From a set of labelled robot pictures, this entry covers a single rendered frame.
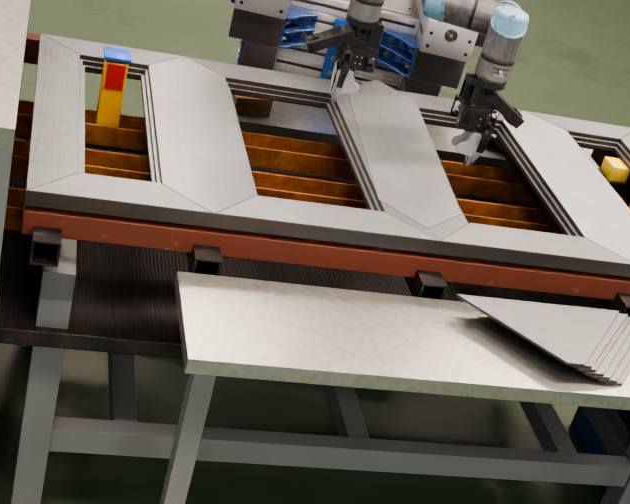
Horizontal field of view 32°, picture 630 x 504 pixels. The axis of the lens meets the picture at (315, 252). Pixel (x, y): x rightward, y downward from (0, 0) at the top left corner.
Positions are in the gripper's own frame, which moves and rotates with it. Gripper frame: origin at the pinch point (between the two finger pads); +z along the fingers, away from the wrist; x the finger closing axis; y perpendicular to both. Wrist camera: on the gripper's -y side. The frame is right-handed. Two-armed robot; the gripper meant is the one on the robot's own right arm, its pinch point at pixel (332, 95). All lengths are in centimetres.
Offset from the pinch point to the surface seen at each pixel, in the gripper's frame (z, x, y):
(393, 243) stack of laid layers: 2, -62, 1
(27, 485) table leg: 71, -62, -60
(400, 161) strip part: 0.6, -29.1, 10.4
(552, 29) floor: 85, 362, 229
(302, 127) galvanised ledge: 17.4, 18.0, -0.2
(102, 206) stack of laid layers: 2, -62, -54
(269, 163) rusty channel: 16.5, -7.2, -12.6
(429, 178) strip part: 0.6, -35.4, 15.5
